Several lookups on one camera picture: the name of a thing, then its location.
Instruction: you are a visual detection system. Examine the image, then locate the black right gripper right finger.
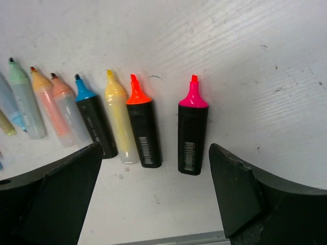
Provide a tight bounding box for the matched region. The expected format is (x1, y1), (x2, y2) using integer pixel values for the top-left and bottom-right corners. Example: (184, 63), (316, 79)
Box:
(209, 143), (326, 244)

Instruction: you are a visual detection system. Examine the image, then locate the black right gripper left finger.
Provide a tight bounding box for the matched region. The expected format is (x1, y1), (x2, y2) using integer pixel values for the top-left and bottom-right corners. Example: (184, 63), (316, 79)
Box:
(1, 142), (102, 244)

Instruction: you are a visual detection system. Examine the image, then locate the orange-capped clear highlighter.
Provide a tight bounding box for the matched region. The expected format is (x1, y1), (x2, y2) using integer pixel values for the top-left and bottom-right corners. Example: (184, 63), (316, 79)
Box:
(51, 73), (93, 149)

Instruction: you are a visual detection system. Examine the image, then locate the thin yellow highlighter pen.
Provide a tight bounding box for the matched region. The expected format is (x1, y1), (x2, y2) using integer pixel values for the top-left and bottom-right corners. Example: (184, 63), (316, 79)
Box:
(0, 110), (16, 136)

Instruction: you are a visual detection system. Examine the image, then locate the pastel green highlighter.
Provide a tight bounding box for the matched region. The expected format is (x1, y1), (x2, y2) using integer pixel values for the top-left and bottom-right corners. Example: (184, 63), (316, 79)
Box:
(9, 57), (46, 139)

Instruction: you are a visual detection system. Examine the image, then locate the pastel blue highlighter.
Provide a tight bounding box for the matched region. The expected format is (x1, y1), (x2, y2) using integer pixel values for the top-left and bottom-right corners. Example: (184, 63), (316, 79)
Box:
(0, 75), (27, 132)

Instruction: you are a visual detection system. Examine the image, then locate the black blue-capped highlighter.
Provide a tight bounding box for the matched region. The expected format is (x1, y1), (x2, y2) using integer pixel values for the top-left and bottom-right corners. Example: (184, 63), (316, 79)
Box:
(75, 74), (118, 159)

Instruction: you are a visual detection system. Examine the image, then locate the black pink-capped highlighter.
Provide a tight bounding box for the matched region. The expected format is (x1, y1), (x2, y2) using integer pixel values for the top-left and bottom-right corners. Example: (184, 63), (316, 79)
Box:
(178, 75), (209, 176)

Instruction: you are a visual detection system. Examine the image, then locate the pastel orange highlighter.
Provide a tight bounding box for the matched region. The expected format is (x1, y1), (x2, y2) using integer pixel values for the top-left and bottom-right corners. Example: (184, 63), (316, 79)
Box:
(30, 66), (75, 148)

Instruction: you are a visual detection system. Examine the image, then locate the pale yellow highlighter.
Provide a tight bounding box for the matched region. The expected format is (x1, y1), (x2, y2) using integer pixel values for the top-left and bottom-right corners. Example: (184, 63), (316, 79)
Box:
(105, 70), (139, 164)

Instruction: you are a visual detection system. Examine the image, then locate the black orange-capped highlighter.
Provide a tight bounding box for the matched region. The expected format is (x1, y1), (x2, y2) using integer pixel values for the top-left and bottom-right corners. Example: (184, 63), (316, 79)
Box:
(126, 74), (162, 168)

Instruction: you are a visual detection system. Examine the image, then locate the thin orange pen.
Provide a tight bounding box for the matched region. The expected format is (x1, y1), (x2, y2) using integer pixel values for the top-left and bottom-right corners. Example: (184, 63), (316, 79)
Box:
(0, 152), (4, 171)

